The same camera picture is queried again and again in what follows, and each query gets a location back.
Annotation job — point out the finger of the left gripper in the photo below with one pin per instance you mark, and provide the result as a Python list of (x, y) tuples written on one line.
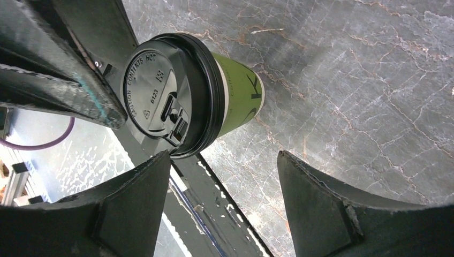
[(44, 67), (102, 27)]

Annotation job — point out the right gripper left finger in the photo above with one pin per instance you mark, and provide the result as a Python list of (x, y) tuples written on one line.
[(120, 217)]

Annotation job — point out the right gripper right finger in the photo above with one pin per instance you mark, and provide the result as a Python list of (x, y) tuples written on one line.
[(328, 217)]

